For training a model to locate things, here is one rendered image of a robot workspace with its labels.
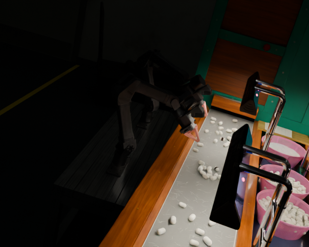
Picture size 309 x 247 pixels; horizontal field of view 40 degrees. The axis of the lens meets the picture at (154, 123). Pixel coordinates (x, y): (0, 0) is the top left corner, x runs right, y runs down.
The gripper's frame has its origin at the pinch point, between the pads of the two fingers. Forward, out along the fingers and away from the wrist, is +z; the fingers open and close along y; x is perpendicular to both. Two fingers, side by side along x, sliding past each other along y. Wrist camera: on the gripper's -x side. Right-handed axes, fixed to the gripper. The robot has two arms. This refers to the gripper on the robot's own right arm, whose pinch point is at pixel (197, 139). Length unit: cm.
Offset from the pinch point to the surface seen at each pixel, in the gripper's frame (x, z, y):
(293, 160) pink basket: -24, 48, 43
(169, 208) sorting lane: 9.0, 7.1, -45.1
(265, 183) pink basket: -15.2, 35.1, 1.5
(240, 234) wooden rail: -11, 27, -50
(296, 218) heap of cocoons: -23, 47, -19
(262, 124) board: -14, 31, 77
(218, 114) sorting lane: 7, 11, 79
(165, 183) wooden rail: 10.9, 1.2, -32.6
